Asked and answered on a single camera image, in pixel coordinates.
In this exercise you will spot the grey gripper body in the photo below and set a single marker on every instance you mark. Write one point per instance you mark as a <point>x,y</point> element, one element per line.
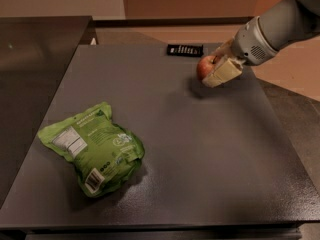
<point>250,43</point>

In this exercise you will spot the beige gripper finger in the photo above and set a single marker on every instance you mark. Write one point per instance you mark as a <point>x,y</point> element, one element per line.
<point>223,51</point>
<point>226,69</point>

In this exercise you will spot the red apple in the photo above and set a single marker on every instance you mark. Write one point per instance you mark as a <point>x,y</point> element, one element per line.
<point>205,66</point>

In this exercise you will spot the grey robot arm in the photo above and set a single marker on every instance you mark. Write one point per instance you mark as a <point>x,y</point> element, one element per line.
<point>287,22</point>

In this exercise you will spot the green rice chip bag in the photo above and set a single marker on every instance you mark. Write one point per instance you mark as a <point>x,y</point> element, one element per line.
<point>104,154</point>

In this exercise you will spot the dark side counter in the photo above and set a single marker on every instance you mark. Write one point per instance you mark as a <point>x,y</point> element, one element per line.
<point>35,53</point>

